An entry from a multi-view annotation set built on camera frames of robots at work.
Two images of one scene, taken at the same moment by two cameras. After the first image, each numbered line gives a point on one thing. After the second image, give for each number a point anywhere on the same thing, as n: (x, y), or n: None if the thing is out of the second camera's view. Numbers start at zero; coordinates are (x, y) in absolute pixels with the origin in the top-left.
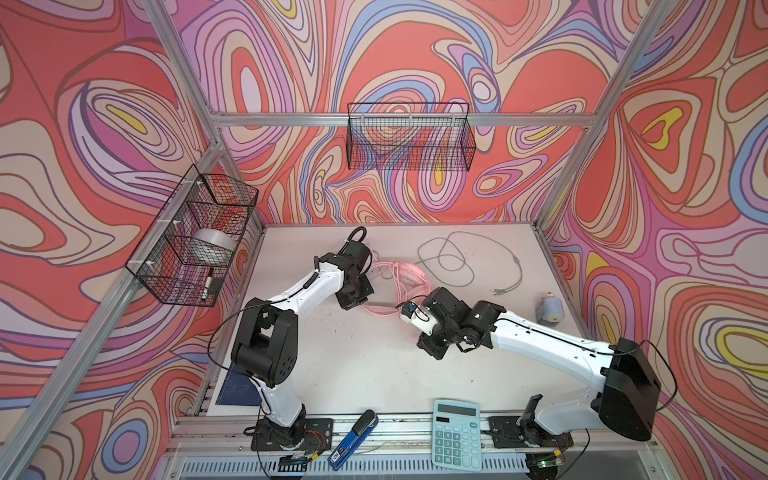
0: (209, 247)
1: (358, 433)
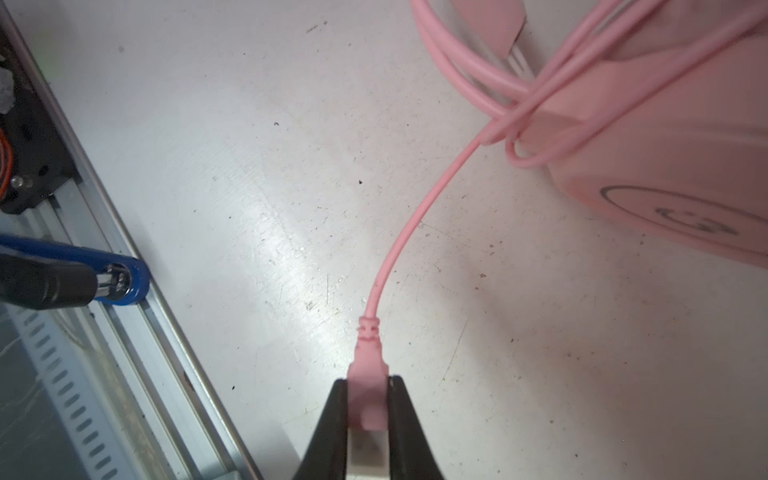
0: None
1: (45, 275)
